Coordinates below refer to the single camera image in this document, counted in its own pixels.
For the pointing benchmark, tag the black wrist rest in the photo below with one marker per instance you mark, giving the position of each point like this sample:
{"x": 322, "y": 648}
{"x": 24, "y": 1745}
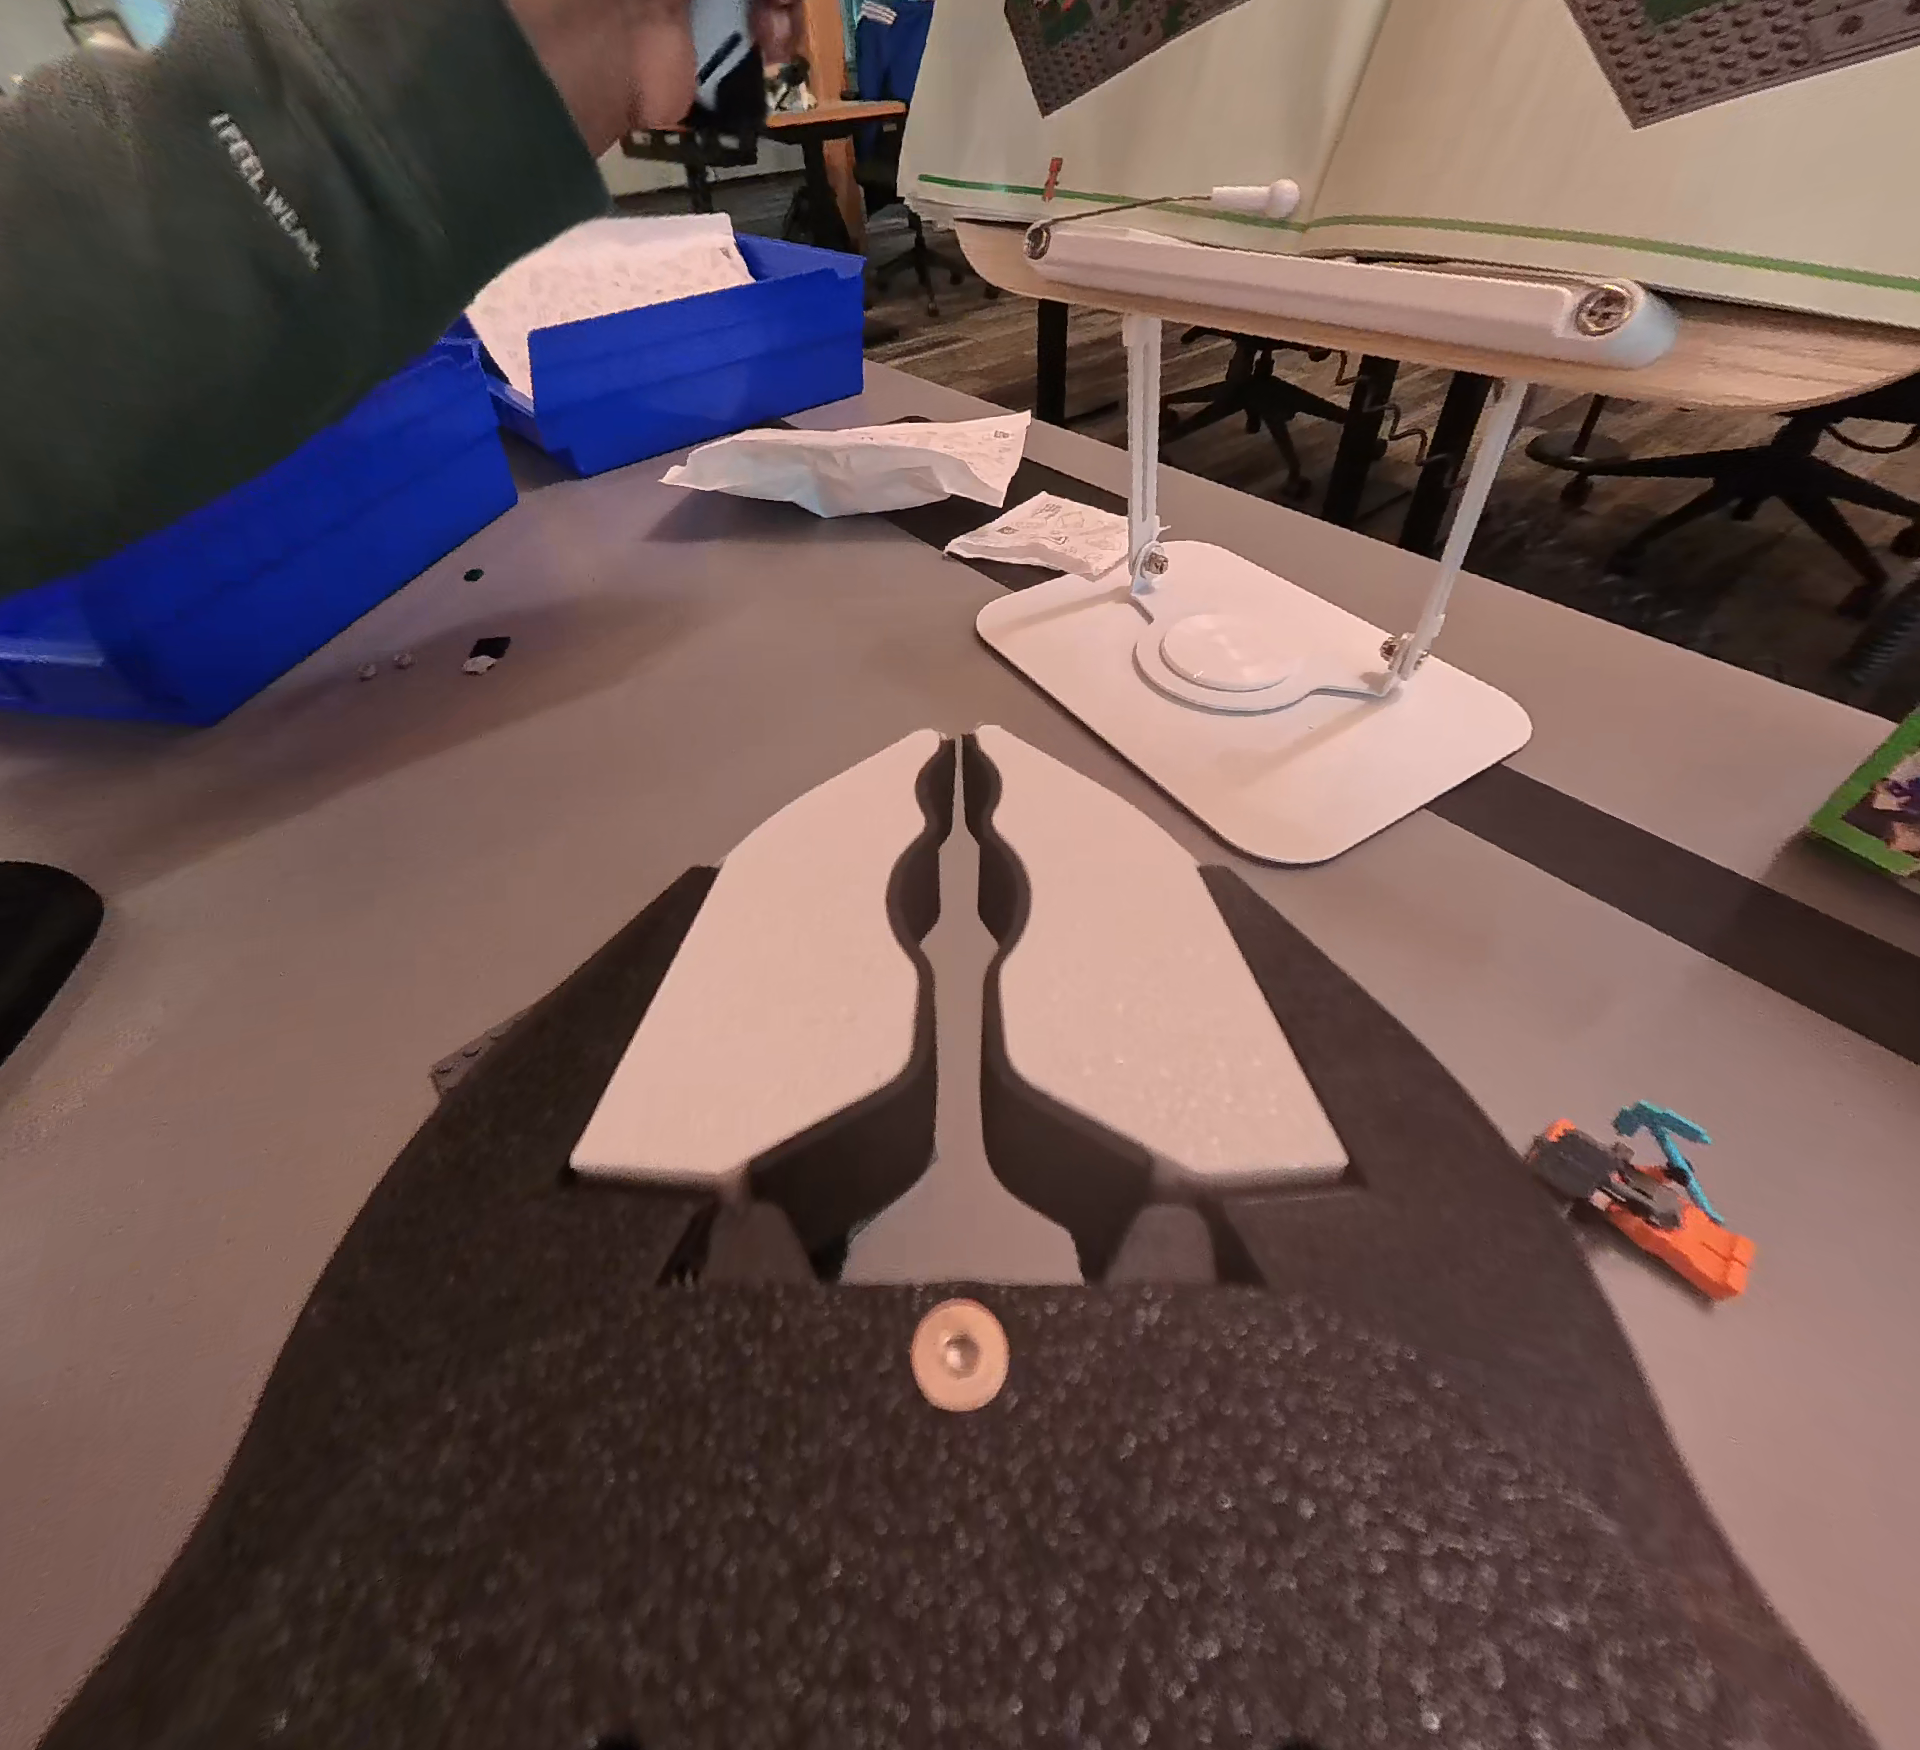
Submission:
{"x": 37, "y": 956}

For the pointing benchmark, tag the black office chair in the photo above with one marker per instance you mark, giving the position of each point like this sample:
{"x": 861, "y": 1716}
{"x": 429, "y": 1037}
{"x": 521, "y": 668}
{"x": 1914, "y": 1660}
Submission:
{"x": 1754, "y": 490}

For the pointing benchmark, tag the person's left forearm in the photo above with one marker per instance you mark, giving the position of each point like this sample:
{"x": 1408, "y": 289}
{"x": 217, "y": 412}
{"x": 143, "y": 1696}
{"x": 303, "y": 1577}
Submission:
{"x": 225, "y": 280}

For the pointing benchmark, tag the orange and teal brick model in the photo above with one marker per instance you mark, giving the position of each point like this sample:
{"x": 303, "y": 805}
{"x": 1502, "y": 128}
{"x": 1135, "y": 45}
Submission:
{"x": 1651, "y": 1201}

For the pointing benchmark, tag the white book stand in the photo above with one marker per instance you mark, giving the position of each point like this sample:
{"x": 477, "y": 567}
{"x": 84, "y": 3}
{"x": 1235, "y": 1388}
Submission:
{"x": 1289, "y": 730}

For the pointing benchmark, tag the blue plastic bin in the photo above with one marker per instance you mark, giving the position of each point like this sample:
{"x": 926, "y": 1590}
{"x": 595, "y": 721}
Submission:
{"x": 270, "y": 580}
{"x": 704, "y": 356}

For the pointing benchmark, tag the large crumpled white paper bag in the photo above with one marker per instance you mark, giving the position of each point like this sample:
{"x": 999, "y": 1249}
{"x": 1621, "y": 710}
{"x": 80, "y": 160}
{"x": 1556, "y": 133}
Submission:
{"x": 855, "y": 459}

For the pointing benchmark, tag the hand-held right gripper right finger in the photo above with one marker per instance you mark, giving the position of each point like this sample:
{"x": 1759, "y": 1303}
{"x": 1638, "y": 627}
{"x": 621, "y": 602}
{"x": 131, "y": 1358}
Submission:
{"x": 1156, "y": 1014}

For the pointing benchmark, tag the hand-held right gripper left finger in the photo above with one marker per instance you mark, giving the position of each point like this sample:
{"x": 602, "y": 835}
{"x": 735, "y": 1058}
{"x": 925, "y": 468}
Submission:
{"x": 780, "y": 1000}

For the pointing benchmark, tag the small white paper bag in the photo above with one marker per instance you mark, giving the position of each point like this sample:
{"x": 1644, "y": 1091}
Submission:
{"x": 1050, "y": 534}

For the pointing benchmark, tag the blue office chair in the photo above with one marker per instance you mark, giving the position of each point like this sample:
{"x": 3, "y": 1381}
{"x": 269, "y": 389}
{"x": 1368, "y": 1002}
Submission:
{"x": 887, "y": 99}

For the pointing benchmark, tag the grey desk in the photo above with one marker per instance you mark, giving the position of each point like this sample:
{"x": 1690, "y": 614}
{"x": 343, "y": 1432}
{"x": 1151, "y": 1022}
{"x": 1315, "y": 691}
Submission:
{"x": 600, "y": 791}

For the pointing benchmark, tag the green printed box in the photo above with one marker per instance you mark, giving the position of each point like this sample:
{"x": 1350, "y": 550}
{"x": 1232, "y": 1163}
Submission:
{"x": 1876, "y": 805}

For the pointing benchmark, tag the brick building instruction booklet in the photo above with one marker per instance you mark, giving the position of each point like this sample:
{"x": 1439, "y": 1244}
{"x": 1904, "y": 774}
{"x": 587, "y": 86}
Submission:
{"x": 1425, "y": 24}

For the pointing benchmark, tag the small black brick piece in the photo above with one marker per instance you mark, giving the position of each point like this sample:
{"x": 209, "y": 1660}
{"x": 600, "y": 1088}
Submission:
{"x": 489, "y": 654}

